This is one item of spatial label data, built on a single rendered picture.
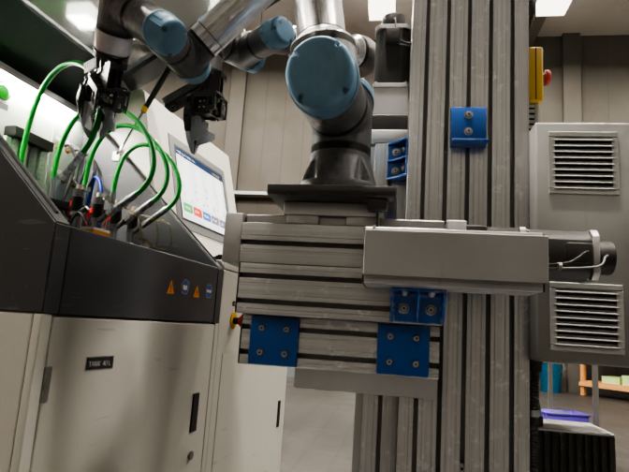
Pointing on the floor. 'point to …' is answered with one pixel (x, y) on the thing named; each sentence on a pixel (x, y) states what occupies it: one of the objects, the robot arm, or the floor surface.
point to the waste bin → (552, 376)
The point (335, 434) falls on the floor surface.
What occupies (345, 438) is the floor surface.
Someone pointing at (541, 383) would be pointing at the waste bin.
